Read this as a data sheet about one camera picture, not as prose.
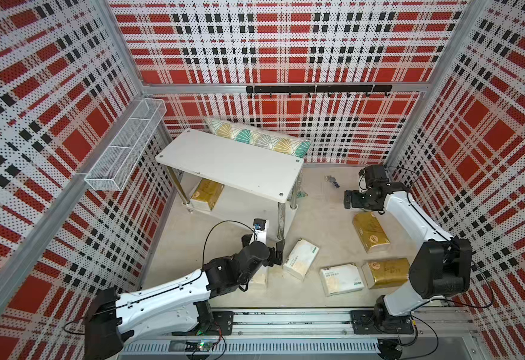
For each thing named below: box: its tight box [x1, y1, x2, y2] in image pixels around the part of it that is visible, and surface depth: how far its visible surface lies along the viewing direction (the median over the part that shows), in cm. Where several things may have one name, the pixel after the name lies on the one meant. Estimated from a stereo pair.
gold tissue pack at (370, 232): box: [351, 211, 391, 254], surface depth 91 cm
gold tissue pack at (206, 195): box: [189, 177, 225, 212], surface depth 95 cm
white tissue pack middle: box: [282, 237, 320, 281], surface depth 84 cm
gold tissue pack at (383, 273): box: [360, 258, 411, 290], surface depth 80 cm
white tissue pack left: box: [248, 264, 269, 290], surface depth 80 cm
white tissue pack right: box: [319, 262, 365, 297], surface depth 80 cm
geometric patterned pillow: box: [204, 117, 312, 159], surface depth 84 cm
